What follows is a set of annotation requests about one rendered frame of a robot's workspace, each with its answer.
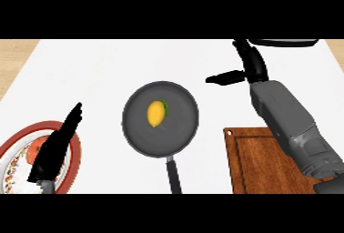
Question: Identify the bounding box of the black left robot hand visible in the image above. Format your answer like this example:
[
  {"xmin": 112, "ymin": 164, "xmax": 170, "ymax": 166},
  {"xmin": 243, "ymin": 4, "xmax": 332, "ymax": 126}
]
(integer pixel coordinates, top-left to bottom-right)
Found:
[{"xmin": 25, "ymin": 102, "xmax": 84, "ymax": 184}]

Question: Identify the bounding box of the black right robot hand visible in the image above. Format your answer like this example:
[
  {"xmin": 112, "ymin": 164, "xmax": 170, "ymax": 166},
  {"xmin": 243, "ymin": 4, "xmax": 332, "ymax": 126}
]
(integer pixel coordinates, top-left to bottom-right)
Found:
[{"xmin": 204, "ymin": 38, "xmax": 270, "ymax": 86}]

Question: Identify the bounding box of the dark grey frying pan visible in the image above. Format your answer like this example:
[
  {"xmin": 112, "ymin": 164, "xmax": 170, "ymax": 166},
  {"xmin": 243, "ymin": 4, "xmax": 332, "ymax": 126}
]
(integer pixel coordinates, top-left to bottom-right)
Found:
[{"xmin": 121, "ymin": 80, "xmax": 202, "ymax": 195}]

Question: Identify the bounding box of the yellow lemon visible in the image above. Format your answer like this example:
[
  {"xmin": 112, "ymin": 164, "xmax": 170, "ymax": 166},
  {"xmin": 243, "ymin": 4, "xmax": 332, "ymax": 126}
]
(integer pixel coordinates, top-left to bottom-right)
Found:
[{"xmin": 146, "ymin": 98, "xmax": 171, "ymax": 128}]

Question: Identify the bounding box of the brown wooden cutting board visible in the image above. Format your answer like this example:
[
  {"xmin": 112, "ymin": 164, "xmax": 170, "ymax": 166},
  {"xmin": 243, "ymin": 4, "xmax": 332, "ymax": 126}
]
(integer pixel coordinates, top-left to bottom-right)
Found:
[{"xmin": 221, "ymin": 127, "xmax": 336, "ymax": 195}]

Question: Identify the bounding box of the orange tomato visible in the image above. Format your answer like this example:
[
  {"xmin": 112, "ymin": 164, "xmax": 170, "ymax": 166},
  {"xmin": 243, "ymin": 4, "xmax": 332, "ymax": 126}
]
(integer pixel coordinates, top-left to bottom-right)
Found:
[{"xmin": 25, "ymin": 135, "xmax": 50, "ymax": 164}]

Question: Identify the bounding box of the red-rimmed patterned plate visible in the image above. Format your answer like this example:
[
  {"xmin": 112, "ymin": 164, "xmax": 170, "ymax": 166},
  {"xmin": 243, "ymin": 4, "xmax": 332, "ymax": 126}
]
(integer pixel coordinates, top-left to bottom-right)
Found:
[{"xmin": 0, "ymin": 120, "xmax": 82, "ymax": 195}]

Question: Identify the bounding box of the dark grey rounded object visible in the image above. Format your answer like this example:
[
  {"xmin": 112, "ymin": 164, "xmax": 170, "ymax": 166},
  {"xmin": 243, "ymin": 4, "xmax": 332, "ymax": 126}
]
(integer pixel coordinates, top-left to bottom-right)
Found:
[{"xmin": 246, "ymin": 38, "xmax": 320, "ymax": 48}]

